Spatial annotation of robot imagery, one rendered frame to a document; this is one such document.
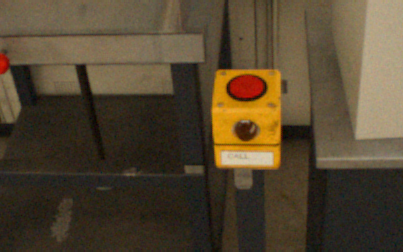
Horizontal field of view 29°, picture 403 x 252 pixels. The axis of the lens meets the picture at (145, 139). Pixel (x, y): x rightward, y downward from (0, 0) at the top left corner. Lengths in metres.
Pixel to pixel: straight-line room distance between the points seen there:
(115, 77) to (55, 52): 0.91
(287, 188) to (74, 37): 1.02
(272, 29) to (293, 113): 0.27
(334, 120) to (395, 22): 0.20
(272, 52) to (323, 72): 0.79
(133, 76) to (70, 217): 0.47
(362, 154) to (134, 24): 0.38
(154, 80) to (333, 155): 1.07
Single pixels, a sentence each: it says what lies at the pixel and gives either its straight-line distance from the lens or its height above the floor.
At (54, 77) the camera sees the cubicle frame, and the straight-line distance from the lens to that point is 2.13.
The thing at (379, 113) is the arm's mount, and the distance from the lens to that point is 1.07.
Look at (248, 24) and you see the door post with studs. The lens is 1.95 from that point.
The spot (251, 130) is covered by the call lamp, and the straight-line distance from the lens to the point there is 0.92.
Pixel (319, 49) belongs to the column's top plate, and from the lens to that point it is 1.25.
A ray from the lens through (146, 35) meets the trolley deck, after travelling 1.14.
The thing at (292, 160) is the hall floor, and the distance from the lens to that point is 2.12.
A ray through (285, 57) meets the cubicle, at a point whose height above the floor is 0.29.
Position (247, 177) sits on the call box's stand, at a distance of 1.02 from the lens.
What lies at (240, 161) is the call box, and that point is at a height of 0.82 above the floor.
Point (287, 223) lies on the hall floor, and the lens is 1.97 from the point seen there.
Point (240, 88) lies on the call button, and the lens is 0.93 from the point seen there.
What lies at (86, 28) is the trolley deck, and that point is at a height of 0.85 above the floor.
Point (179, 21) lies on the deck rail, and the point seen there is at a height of 0.87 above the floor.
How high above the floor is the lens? 1.50
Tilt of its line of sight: 43 degrees down
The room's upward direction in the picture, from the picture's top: 9 degrees counter-clockwise
